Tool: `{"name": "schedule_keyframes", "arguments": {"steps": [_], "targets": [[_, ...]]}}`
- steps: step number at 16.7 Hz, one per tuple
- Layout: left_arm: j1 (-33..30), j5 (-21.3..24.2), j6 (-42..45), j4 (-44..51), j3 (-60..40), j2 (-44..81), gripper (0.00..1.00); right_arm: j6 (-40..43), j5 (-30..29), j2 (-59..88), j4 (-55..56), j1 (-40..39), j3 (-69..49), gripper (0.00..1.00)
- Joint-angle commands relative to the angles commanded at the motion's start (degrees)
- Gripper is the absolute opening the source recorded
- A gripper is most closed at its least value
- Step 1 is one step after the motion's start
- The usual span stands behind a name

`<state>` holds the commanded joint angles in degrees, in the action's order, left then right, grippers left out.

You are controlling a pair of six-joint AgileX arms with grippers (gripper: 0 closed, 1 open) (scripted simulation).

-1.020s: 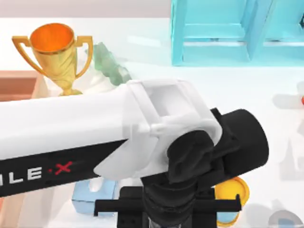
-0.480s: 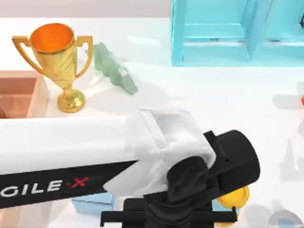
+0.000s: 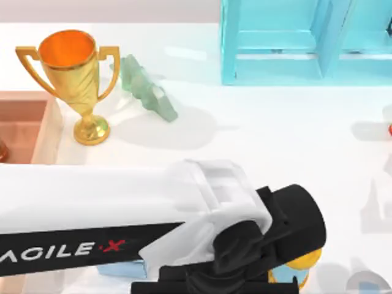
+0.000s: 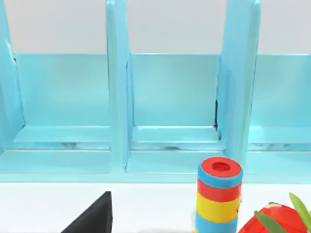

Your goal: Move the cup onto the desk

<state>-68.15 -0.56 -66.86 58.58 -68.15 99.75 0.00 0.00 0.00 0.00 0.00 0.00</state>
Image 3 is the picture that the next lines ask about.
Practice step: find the pale blue-grey rounded box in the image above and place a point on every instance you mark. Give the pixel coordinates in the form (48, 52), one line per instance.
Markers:
(122, 270)

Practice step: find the light blue rack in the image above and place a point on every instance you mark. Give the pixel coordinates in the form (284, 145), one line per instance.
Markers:
(275, 39)

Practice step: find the shallow salmon box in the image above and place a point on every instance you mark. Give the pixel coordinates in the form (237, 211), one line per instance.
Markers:
(21, 122)

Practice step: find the yellow and light blue object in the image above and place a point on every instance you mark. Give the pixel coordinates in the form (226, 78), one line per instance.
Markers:
(301, 269)

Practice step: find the gold trophy cup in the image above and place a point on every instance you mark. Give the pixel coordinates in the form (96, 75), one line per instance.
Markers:
(69, 76)

